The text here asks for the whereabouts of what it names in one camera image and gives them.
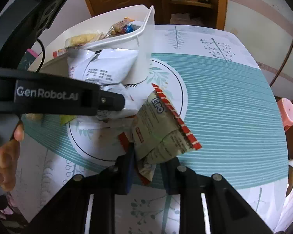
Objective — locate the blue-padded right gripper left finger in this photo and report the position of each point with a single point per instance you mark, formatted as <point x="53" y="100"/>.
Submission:
<point x="129" y="165"/>

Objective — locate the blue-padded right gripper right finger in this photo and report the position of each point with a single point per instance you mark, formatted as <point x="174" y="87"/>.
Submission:
<point x="171" y="176"/>

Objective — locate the Lipo biscuit snack bag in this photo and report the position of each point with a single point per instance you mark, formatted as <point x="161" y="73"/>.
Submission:
<point x="159" y="134"/>

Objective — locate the white foil snack bag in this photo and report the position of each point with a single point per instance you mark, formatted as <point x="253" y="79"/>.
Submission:
<point x="107" y="68"/>

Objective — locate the person left hand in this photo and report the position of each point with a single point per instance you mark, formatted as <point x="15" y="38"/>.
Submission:
<point x="9" y="155"/>

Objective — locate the small green candy packet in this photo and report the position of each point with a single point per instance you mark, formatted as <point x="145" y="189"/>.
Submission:
<point x="66" y="118"/>

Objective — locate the patterned teal tablecloth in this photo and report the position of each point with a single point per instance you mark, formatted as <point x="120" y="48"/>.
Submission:
<point x="220" y="93"/>

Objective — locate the popcorn snack packet left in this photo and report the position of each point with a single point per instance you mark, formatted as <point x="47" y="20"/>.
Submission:
<point x="81" y="39"/>

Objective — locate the pink plastic stool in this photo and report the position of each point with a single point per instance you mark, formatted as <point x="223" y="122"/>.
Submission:
<point x="286" y="111"/>

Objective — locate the white plastic storage bin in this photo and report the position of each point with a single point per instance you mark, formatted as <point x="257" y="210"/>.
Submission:
<point x="141" y="40"/>

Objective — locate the folded pink cloth pile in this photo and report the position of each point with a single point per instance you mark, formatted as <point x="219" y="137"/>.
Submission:
<point x="180" y="19"/>

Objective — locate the wooden corner shelf unit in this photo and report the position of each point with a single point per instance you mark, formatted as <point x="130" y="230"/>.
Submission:
<point x="212" y="13"/>

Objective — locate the green chalkboard pink frame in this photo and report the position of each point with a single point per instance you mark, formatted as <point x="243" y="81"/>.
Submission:
<point x="29" y="58"/>

